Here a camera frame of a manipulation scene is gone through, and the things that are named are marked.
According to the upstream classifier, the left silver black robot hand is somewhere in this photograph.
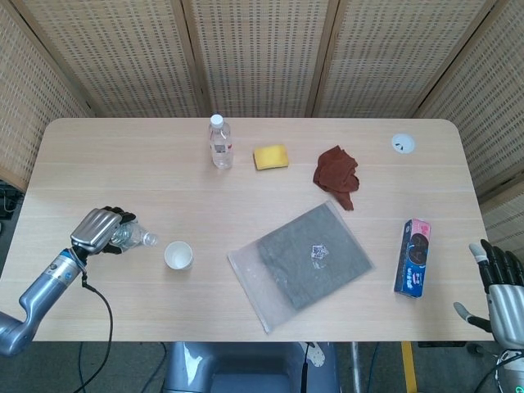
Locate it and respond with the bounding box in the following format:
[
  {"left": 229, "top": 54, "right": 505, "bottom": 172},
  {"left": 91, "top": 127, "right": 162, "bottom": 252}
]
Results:
[{"left": 69, "top": 206, "right": 137, "bottom": 257}]

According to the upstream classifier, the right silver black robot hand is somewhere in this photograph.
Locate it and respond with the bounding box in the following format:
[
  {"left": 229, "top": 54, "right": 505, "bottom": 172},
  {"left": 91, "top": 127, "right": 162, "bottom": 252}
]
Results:
[{"left": 453, "top": 239, "right": 524, "bottom": 351}]

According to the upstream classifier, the green-label water bottle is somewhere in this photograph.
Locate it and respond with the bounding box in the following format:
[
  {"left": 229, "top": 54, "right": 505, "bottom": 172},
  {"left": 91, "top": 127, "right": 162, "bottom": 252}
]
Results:
[{"left": 111, "top": 220, "right": 160, "bottom": 251}]

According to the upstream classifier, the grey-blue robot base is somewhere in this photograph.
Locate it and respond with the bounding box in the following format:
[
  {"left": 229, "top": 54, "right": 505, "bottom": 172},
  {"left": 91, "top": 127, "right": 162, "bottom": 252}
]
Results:
[{"left": 162, "top": 341, "right": 341, "bottom": 393}]

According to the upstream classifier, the white paper cup green print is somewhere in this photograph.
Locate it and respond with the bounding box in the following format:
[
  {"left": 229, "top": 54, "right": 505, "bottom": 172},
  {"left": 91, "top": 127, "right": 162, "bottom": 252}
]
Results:
[{"left": 164, "top": 241, "right": 194, "bottom": 271}]

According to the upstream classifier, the capped red-label water bottle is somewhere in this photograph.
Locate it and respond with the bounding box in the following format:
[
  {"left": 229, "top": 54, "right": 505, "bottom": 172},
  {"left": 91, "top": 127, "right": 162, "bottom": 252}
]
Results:
[{"left": 208, "top": 114, "right": 235, "bottom": 169}]

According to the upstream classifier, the blue pink cookie box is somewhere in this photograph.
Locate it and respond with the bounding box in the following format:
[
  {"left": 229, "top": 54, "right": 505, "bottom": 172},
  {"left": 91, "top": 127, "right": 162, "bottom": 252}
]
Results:
[{"left": 393, "top": 218, "right": 435, "bottom": 300}]

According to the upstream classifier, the woven folding screen panel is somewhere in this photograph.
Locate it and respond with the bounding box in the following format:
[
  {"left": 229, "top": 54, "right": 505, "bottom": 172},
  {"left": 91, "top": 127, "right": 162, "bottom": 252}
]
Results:
[
  {"left": 10, "top": 0, "right": 208, "bottom": 120},
  {"left": 0, "top": 0, "right": 97, "bottom": 193},
  {"left": 413, "top": 0, "right": 524, "bottom": 255},
  {"left": 179, "top": 0, "right": 341, "bottom": 120},
  {"left": 313, "top": 0, "right": 507, "bottom": 120}
]

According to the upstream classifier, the metal table leg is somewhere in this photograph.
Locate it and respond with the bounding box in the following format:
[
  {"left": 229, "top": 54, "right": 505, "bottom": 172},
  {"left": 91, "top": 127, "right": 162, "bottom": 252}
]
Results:
[{"left": 350, "top": 341, "right": 362, "bottom": 393}]

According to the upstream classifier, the yellow sponge green scouring pad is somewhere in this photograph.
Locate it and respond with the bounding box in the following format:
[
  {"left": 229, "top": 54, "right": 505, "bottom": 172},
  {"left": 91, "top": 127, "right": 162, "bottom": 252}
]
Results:
[{"left": 252, "top": 143, "right": 290, "bottom": 171}]

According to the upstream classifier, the plastic bag with grey cloth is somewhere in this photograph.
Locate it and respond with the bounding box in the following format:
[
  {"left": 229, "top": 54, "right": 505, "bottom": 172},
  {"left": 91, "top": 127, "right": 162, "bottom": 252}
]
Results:
[{"left": 227, "top": 201, "right": 377, "bottom": 335}]

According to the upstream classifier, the brown crumpled cloth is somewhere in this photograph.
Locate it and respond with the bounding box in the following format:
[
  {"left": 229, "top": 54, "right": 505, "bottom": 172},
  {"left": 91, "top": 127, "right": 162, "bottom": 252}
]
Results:
[{"left": 313, "top": 144, "right": 361, "bottom": 212}]

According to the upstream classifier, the black equipment with cables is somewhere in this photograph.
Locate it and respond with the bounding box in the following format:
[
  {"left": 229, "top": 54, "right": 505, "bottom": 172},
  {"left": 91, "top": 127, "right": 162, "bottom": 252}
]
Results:
[{"left": 0, "top": 179, "right": 24, "bottom": 222}]

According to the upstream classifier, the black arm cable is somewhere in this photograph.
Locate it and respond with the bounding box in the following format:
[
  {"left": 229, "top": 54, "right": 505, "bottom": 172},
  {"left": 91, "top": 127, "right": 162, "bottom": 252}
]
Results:
[{"left": 79, "top": 273, "right": 114, "bottom": 393}]

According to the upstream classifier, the white round cable grommet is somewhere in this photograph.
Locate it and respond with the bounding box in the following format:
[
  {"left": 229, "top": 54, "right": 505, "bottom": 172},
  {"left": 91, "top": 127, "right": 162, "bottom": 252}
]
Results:
[{"left": 391, "top": 133, "right": 416, "bottom": 155}]

